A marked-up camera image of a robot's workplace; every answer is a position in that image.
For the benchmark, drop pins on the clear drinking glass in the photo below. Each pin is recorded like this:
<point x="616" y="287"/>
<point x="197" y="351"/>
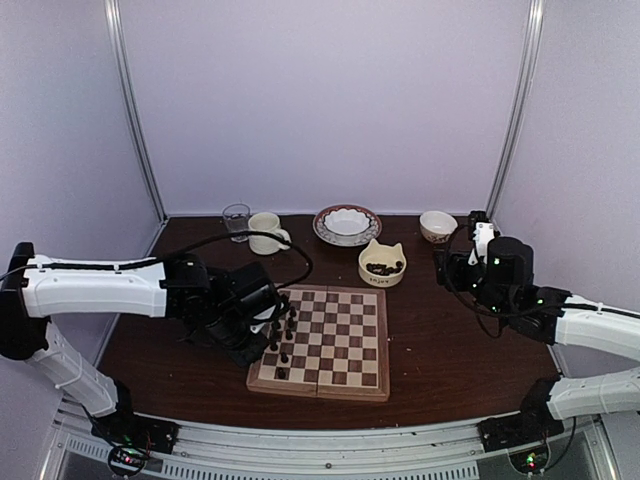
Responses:
<point x="235" y="218"/>

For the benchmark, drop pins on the cream ribbed mug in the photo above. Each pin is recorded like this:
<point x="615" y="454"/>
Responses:
<point x="269" y="237"/>

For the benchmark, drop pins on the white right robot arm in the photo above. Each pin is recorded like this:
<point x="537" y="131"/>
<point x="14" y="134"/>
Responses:
<point x="555" y="316"/>

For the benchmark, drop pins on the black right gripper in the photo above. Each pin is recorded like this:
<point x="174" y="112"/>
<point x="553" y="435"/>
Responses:
<point x="455" y="265"/>

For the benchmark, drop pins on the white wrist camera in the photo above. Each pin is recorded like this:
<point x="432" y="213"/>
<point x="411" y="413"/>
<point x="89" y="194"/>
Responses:
<point x="481" y="231"/>
<point x="259" y="321"/>

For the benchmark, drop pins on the small white floral bowl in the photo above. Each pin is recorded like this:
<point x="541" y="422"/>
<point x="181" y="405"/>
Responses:
<point x="436" y="227"/>

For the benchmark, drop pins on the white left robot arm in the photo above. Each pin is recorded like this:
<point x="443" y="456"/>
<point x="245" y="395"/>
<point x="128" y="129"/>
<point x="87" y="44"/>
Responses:
<point x="36" y="288"/>

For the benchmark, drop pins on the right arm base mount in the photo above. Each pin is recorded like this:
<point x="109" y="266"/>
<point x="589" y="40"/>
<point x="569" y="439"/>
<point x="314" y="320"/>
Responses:
<point x="498" y="433"/>

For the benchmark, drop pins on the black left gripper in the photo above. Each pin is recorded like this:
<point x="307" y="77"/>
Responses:
<point x="245" y="356"/>

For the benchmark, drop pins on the cream cat-ear bowl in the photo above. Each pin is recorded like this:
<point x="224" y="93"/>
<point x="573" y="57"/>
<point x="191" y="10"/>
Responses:
<point x="382" y="266"/>

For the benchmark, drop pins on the aluminium front rail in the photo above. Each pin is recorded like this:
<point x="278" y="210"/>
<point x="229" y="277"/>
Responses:
<point x="440" y="451"/>

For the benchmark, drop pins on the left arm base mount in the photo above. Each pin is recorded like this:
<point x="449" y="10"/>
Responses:
<point x="145" y="434"/>

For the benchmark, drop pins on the right aluminium frame post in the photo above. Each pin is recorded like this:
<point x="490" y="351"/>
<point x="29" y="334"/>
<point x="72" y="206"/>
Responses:
<point x="529" y="58"/>

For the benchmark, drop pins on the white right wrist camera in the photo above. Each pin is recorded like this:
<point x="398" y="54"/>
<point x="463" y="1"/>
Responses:
<point x="481" y="231"/>

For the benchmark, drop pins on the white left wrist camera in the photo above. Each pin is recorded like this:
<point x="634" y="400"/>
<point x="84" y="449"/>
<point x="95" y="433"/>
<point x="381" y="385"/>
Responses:
<point x="259" y="321"/>

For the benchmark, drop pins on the white scalloped bowl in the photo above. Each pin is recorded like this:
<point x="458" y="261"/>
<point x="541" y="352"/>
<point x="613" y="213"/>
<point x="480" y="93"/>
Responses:
<point x="346" y="222"/>

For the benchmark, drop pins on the wooden chess board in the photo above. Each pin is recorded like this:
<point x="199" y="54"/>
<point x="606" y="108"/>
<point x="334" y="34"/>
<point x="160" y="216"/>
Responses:
<point x="339" y="349"/>

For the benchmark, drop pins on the left aluminium frame post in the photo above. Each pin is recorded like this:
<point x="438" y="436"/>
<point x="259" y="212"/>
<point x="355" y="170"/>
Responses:
<point x="133" y="120"/>

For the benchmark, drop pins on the aluminium frame post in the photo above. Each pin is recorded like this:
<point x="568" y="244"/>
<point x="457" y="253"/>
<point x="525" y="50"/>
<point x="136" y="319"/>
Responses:
<point x="133" y="120"/>
<point x="529" y="58"/>

